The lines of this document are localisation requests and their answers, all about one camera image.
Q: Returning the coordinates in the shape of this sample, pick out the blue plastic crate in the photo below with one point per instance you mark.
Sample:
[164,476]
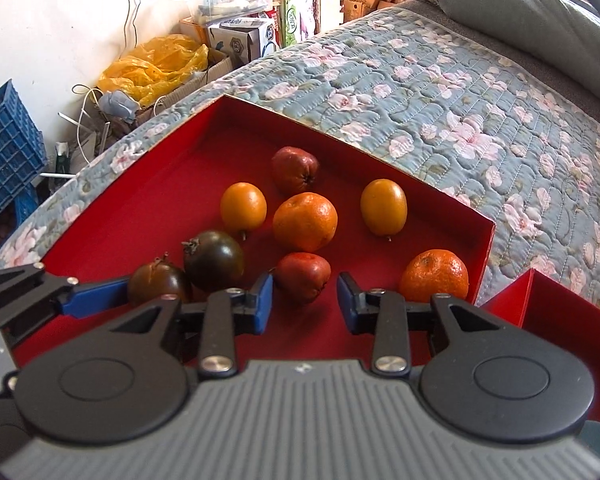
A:
[22,149]

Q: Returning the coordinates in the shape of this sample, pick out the floral quilted bedspread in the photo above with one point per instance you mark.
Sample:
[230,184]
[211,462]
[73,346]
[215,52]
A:
[481,121]

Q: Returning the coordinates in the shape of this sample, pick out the red tray left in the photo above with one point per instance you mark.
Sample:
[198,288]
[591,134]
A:
[173,192]

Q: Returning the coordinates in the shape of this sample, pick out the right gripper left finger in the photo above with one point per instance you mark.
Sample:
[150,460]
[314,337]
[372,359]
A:
[130,376]

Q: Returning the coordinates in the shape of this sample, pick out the orange tangerine right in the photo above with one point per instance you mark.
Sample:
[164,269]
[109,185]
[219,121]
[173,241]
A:
[436,271]

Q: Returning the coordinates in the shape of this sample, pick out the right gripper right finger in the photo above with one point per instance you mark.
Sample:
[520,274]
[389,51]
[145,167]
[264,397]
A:
[473,371]

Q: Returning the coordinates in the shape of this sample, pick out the white printed carton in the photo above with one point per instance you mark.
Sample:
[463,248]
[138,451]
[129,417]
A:
[244,39]

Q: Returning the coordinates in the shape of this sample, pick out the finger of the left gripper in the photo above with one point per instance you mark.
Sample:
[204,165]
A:
[31,297]

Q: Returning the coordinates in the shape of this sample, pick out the red tray right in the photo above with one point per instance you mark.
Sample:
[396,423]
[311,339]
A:
[547,309]

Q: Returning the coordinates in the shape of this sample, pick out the red apple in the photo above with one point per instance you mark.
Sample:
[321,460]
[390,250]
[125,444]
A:
[302,276]
[294,170]

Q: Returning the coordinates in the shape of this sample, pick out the grey-green duvet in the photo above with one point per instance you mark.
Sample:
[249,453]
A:
[558,32]

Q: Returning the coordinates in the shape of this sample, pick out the yellow-orange fruit right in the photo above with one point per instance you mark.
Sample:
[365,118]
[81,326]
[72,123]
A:
[384,207]

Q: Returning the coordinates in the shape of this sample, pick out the orange tangerine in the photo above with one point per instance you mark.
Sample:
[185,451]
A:
[436,271]
[305,222]

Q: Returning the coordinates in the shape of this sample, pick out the red tray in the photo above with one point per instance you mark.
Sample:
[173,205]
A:
[547,309]
[173,192]

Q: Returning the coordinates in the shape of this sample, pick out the yellow-orange fruit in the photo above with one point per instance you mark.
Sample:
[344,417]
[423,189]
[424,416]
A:
[384,207]
[243,207]

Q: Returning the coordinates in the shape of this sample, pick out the yellow-orange fruit left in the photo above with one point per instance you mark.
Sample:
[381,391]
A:
[243,207]

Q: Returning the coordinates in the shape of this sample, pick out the dark tomato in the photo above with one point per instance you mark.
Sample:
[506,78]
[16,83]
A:
[156,278]
[213,260]

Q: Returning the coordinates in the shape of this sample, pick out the yellow plastic bag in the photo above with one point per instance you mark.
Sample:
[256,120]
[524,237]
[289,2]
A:
[155,68]

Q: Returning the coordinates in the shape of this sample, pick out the green white carton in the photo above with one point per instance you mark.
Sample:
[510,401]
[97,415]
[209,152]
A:
[299,20]

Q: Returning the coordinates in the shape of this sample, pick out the orange tangerine centre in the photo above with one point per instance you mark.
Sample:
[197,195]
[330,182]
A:
[305,222]

